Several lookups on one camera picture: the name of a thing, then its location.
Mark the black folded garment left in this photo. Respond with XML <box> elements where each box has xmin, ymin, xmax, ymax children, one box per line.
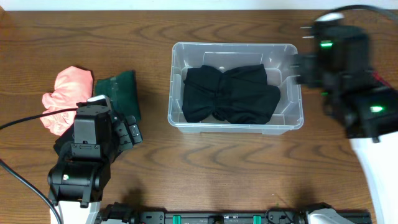
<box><xmin>53</xmin><ymin>124</ymin><xmax>122</xmax><ymax>164</ymax></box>

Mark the pink crumpled garment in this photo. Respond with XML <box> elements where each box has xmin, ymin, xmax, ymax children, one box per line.
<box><xmin>40</xmin><ymin>66</ymin><xmax>93</xmax><ymax>136</ymax></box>

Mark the red plaid flannel shirt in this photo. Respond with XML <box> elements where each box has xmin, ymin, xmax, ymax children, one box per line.
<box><xmin>372</xmin><ymin>71</ymin><xmax>392</xmax><ymax>88</ymax></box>

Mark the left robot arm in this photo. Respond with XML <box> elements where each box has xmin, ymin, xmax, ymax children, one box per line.
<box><xmin>48</xmin><ymin>104</ymin><xmax>142</xmax><ymax>223</ymax></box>

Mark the dark green folded garment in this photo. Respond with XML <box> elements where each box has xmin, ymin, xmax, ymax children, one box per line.
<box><xmin>94</xmin><ymin>70</ymin><xmax>141</xmax><ymax>121</ymax></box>

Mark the large black garment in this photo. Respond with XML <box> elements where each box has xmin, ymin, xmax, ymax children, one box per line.
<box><xmin>182</xmin><ymin>64</ymin><xmax>281</xmax><ymax>124</ymax></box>

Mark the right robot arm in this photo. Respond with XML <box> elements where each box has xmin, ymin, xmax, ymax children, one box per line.
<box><xmin>292</xmin><ymin>19</ymin><xmax>397</xmax><ymax>223</ymax></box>

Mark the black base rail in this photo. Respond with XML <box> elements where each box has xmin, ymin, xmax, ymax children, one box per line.
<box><xmin>93</xmin><ymin>203</ymin><xmax>372</xmax><ymax>224</ymax></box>

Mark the clear plastic storage bin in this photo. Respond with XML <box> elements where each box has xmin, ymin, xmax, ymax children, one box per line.
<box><xmin>167</xmin><ymin>42</ymin><xmax>304</xmax><ymax>135</ymax></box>

